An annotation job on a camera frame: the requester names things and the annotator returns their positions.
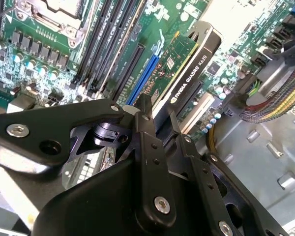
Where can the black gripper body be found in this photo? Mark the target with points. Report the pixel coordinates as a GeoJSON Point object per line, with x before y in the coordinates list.
{"type": "Point", "coordinates": [93, 209]}

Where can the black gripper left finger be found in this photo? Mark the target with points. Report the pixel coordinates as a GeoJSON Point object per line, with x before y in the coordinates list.
{"type": "Point", "coordinates": [64, 118]}

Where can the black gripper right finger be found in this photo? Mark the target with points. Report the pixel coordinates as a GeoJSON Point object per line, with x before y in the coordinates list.
{"type": "Point", "coordinates": [201, 177]}

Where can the green graphics card black cooler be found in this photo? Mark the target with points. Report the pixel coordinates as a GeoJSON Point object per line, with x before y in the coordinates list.
{"type": "Point", "coordinates": [194, 73]}

